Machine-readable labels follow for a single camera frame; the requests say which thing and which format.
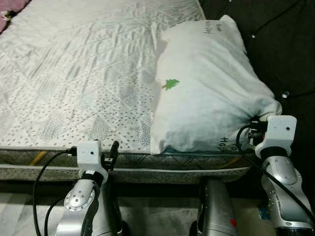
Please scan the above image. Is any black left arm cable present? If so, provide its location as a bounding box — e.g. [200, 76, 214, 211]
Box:
[31, 149, 79, 236]

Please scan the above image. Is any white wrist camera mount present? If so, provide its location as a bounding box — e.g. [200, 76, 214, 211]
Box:
[76, 140, 110, 183]
[253, 116, 298, 159]

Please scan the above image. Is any right robot leg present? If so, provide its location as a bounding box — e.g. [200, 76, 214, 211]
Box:
[189, 177, 240, 236]

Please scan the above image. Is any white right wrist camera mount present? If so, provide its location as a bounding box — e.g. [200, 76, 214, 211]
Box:
[253, 116, 298, 159]

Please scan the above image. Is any dark bed frame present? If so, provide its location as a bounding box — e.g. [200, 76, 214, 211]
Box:
[0, 179, 266, 197]

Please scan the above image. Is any white quilted mattress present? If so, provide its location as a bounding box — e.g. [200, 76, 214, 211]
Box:
[0, 0, 269, 183]

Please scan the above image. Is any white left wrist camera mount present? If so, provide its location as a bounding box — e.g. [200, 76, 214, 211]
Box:
[76, 140, 110, 183]

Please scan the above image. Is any black tufted headboard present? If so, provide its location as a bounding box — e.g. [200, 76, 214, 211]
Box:
[197, 0, 315, 173]

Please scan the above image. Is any small blue white object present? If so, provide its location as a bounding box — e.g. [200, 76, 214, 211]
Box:
[257, 206, 270, 220]

